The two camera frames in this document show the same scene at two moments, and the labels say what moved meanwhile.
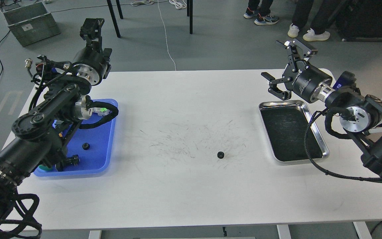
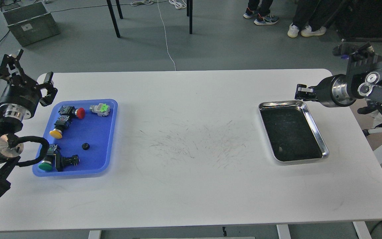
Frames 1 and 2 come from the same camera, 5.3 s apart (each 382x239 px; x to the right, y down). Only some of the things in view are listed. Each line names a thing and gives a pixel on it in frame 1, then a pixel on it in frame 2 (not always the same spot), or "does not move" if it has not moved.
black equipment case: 374,21 does not move
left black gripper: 89,63 to 21,92
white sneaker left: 293,31 does not move
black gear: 86,146 does not move
